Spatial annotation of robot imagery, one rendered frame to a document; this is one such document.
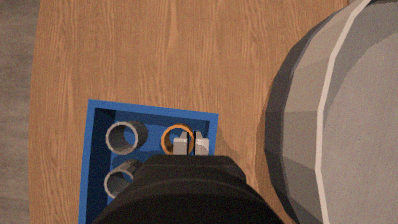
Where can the orange short hollow sleeve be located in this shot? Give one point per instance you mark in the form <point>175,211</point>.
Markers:
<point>166,143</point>

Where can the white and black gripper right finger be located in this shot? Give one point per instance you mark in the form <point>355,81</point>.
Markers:
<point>201,145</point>

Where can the grey metal sleeve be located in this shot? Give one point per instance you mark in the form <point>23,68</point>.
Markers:
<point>116,141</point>
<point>115,182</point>

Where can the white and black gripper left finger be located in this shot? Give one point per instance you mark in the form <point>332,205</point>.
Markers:
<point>181,144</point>

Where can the blue crate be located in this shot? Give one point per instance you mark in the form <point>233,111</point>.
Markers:
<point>98,160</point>

